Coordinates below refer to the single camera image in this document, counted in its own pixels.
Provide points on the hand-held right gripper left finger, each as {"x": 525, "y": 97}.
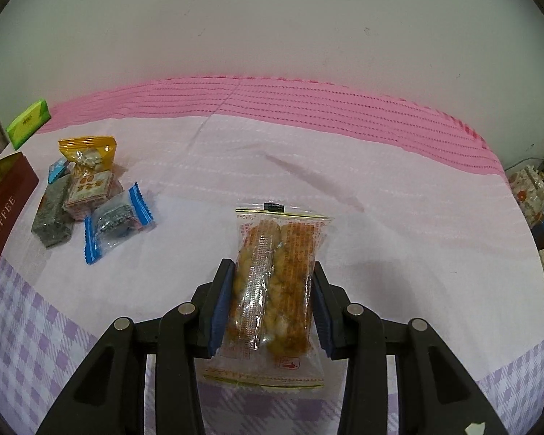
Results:
{"x": 222, "y": 312}

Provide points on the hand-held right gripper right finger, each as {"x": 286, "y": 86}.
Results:
{"x": 324, "y": 317}

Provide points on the large clear fried twist packet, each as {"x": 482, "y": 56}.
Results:
{"x": 272, "y": 290}

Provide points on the blue-edged dark snack packet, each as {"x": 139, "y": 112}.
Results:
{"x": 113, "y": 220}

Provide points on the brown red-label snack packet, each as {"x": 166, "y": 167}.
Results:
{"x": 88, "y": 190}

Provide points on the dark green seaweed snack packet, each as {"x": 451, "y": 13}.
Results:
{"x": 50, "y": 217}

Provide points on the yellow snack packet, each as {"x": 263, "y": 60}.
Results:
{"x": 86, "y": 149}

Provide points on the small blue candy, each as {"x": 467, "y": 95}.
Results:
{"x": 56, "y": 171}

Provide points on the maroon and gold tin box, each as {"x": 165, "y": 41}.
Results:
{"x": 4, "y": 217}

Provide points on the green tissue pack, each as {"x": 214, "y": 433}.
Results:
{"x": 27, "y": 122}

